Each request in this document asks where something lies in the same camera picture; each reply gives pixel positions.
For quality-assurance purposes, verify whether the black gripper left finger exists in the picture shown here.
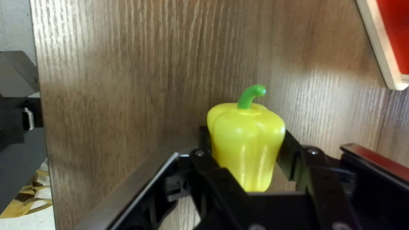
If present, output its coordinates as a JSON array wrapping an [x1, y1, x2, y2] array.
[[191, 126, 252, 230]]

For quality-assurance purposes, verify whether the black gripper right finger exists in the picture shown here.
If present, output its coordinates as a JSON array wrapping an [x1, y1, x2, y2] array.
[[278, 130, 358, 230]]

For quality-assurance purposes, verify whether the yellow toy bell pepper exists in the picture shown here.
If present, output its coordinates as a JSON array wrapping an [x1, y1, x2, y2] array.
[[207, 84, 287, 191]]

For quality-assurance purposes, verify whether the white wooden box red inside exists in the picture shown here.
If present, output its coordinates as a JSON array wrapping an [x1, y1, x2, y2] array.
[[356, 0, 409, 90]]

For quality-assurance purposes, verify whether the black metal workbench frame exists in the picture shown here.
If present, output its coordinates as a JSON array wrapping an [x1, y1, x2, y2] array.
[[0, 51, 46, 212]]

